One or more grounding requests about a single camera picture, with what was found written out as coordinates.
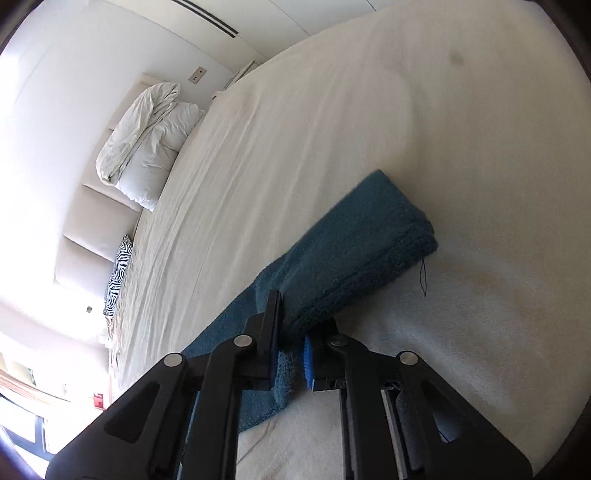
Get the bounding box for dark framed window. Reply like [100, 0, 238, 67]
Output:
[0, 392, 52, 462]

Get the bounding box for beige padded headboard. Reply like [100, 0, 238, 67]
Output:
[53, 71, 185, 289]

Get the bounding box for white pillow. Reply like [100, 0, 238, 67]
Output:
[115, 102, 206, 212]

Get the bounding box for bed with white sheet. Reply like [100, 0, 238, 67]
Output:
[104, 0, 591, 480]

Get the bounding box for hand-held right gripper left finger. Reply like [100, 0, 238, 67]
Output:
[46, 290, 296, 480]

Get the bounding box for linear ceiling air vent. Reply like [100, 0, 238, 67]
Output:
[171, 0, 241, 38]

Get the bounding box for wooden window blind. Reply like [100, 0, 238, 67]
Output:
[0, 369, 63, 409]

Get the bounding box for dark teal towel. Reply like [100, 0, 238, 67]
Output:
[182, 169, 439, 432]

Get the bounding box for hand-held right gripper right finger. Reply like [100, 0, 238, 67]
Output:
[302, 318, 534, 480]

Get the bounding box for zebra print pillow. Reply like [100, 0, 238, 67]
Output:
[102, 234, 134, 319]

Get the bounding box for cream crumpled pillow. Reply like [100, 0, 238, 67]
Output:
[95, 82, 182, 186]

